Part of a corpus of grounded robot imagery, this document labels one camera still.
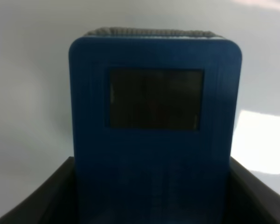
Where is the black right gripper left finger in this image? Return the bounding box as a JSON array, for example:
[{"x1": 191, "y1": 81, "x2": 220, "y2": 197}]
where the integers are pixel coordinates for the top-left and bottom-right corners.
[{"x1": 0, "y1": 157, "x2": 79, "y2": 224}]

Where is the white whiteboard with aluminium frame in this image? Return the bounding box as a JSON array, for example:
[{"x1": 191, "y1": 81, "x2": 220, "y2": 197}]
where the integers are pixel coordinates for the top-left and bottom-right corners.
[{"x1": 0, "y1": 0, "x2": 280, "y2": 217}]

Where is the blue board eraser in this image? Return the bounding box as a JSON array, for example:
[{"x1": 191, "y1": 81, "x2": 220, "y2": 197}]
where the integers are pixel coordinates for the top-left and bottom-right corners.
[{"x1": 69, "y1": 28, "x2": 242, "y2": 224}]

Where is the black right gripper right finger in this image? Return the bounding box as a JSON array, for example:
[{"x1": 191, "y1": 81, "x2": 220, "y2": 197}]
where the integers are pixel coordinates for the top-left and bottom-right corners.
[{"x1": 218, "y1": 158, "x2": 280, "y2": 224}]

